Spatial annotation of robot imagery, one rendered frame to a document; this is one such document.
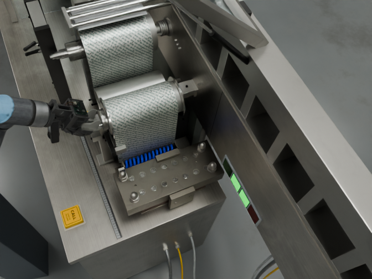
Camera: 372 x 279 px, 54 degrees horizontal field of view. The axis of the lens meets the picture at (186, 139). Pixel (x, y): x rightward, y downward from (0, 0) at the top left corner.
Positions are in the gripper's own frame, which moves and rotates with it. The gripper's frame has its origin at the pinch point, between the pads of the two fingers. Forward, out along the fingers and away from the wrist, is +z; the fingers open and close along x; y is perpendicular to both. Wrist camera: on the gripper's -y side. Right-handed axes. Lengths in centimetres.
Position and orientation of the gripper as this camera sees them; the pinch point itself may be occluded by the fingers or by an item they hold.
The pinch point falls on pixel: (97, 125)
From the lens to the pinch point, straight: 125.7
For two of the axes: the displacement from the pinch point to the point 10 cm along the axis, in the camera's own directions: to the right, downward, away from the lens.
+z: 6.4, 0.7, 7.6
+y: 6.5, -5.8, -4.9
